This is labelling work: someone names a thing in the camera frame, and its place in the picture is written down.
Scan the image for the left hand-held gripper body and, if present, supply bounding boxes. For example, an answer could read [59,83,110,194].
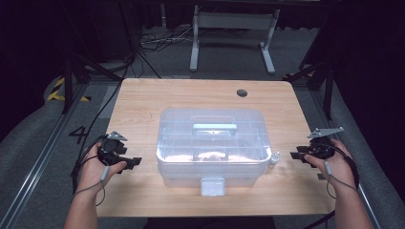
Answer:
[96,130,128,166]

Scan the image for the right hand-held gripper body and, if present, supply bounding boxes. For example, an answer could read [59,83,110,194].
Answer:
[307,127,345,159]

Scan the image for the clear plastic storage box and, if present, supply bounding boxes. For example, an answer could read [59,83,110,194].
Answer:
[155,108,272,197]

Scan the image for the person's right hand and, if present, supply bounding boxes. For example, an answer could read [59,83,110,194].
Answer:
[304,138,357,189]

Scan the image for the person's left hand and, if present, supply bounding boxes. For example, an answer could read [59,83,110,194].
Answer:
[77,141,128,195]

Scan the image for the small white bottle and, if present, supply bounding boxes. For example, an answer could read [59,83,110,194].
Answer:
[267,151,281,169]

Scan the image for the black metal stand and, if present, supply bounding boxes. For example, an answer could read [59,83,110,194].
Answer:
[283,0,339,121]
[61,53,123,115]

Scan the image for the yellow black floor tape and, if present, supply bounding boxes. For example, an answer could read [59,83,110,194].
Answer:
[47,77,92,103]

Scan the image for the person's dark clothing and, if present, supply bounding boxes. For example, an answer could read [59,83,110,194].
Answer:
[142,216,277,229]

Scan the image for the grey right gripper cable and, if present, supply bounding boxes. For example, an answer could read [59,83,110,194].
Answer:
[324,160,361,200]

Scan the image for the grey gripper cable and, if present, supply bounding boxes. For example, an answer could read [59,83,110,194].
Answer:
[72,165,111,207]
[324,160,361,200]

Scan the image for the grey left gripper cable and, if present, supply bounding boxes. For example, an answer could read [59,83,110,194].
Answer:
[72,165,111,207]

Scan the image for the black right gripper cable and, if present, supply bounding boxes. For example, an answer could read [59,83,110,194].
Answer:
[318,142,361,189]

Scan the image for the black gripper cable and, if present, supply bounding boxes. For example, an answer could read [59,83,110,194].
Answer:
[71,135,108,195]
[318,142,361,189]

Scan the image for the aluminium floor rail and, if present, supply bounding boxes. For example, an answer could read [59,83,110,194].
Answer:
[309,90,383,229]
[0,84,89,229]

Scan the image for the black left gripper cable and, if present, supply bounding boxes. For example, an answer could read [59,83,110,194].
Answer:
[71,135,108,195]

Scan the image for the long black floor cable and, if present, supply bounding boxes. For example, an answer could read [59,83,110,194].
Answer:
[77,53,141,154]

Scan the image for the bundle of floor cables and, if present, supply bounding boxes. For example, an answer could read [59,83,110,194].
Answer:
[139,25,196,52]

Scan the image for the white metal desk frame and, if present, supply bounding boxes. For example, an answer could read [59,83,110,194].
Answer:
[189,4,281,75]

